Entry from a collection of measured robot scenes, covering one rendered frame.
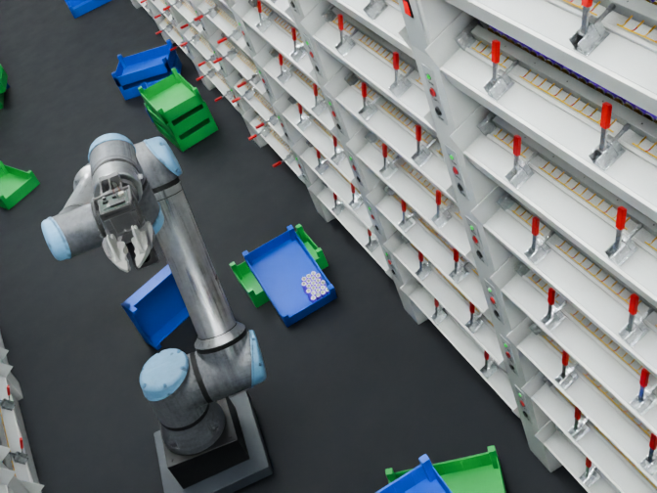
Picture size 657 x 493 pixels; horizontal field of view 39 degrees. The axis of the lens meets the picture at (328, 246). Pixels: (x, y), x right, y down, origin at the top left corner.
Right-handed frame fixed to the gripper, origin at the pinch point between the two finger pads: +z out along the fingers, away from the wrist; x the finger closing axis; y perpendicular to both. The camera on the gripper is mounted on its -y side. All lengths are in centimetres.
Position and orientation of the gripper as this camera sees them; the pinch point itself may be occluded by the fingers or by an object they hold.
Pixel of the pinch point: (133, 267)
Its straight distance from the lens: 159.7
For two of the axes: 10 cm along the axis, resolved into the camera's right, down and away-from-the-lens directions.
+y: -2.4, -7.3, -6.4
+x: 9.3, -3.5, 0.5
